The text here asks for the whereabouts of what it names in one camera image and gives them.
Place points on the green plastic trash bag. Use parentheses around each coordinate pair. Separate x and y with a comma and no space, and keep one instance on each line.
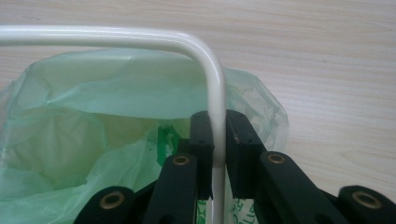
(93,93)

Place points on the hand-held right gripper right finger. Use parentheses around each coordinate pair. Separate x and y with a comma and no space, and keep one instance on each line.
(243,146)

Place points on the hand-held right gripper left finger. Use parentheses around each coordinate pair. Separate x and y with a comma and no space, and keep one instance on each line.
(204,140)

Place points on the cream plastic bin rim frame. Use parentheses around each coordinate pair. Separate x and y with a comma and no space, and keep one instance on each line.
(124,35)

